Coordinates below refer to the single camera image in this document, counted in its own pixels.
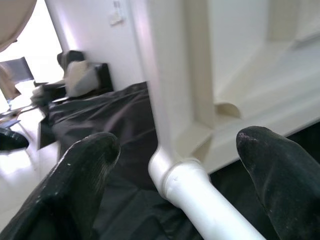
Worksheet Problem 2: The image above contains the white plastic table leg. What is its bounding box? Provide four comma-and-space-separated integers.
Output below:
147, 144, 267, 240

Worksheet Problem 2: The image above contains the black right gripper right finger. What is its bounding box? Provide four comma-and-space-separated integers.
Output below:
236, 126, 320, 240

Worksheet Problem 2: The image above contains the white plastic table top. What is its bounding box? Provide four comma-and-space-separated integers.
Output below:
129, 0, 320, 176

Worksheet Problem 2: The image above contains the smooth grey cushion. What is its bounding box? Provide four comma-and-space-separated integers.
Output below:
73, 71, 100, 98

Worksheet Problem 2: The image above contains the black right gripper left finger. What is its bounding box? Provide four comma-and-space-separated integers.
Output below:
0, 132, 122, 240

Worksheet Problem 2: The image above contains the beige rounded object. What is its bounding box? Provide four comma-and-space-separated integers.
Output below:
0, 0, 38, 53

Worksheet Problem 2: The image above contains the black leather armchair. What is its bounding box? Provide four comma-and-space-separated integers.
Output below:
56, 49, 115, 97

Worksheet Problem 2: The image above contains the cream cushion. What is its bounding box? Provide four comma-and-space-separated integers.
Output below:
65, 59, 94, 85

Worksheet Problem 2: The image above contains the black rounded object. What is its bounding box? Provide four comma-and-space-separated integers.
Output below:
0, 129, 30, 152

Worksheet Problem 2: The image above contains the black table cloth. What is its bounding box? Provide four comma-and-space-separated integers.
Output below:
37, 81, 320, 240

